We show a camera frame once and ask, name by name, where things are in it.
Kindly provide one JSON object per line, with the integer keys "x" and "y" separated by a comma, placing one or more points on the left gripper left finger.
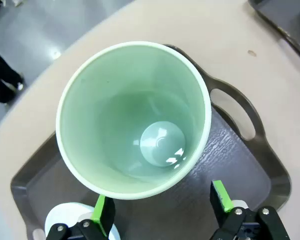
{"x": 103, "y": 212}

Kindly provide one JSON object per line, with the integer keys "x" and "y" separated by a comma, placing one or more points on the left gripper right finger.
{"x": 220, "y": 197}

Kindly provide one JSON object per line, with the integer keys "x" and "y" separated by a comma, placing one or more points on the light blue bowl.
{"x": 65, "y": 212}

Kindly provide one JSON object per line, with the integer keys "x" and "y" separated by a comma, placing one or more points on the light green tall cup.
{"x": 114, "y": 100}

